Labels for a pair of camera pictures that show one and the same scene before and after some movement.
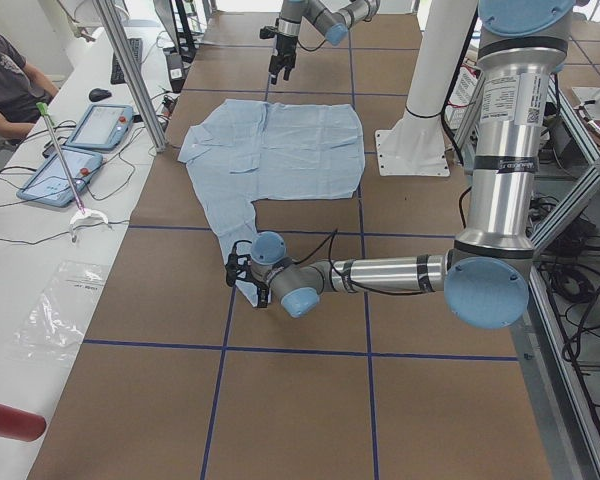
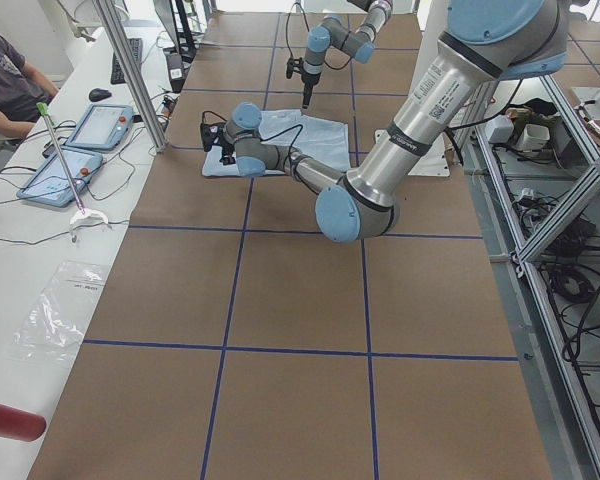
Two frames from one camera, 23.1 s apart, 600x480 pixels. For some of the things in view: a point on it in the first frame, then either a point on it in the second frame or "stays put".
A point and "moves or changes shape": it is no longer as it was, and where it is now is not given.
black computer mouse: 98,94 stays put
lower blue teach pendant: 51,185 stays put
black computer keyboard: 118,76 stays put
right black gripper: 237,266 to 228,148
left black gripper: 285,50 to 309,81
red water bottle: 12,423 stays put
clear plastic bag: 53,325 stays put
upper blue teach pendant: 103,127 stays put
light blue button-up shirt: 247,151 moves or changes shape
